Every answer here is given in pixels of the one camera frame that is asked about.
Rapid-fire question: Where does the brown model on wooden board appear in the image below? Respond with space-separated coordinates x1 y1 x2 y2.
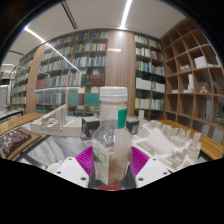
0 127 43 161

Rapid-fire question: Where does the white building architecture model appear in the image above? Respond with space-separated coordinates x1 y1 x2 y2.
29 103 84 138

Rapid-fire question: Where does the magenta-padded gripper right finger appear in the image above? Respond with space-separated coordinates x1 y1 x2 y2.
128 145 172 190

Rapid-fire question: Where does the clear plastic bottle white cap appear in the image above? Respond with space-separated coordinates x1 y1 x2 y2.
91 86 134 187

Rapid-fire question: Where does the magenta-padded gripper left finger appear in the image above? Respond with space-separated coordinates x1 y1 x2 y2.
53 145 98 190

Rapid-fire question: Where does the flat round red coaster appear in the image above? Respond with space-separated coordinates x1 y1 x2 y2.
99 183 123 192

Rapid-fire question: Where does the large white city model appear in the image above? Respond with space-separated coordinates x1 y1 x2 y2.
131 109 203 171

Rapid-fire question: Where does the wooden cubby shelf unit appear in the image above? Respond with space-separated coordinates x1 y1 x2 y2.
160 18 224 144

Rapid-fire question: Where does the tall bookshelf unit with books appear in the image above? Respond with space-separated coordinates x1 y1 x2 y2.
9 29 167 118

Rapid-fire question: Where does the black box architecture model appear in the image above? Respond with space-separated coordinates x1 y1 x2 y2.
81 115 101 138
125 115 140 135

